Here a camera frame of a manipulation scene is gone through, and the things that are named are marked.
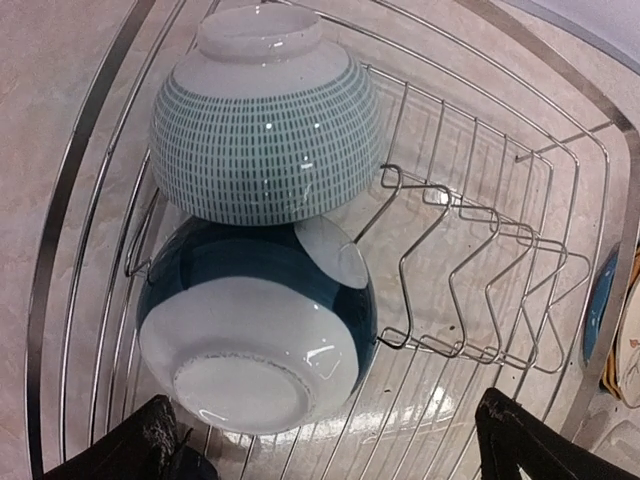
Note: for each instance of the wire dish rack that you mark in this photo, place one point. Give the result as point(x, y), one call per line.
point(508, 179)

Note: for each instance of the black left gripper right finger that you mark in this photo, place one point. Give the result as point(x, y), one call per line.
point(512, 441)

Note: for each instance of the light blue patterned bowl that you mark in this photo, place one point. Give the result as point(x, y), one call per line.
point(265, 121)

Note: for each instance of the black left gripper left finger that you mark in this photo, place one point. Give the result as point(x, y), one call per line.
point(144, 446)

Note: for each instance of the cream plate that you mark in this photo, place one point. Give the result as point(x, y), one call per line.
point(627, 350)

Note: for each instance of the dark teal bowl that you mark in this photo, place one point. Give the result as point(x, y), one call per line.
point(258, 330)

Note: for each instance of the yellow polka dot plate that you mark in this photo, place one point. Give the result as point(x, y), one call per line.
point(609, 376)

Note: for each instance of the blue polka dot plate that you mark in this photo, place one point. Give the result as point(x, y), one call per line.
point(597, 304)

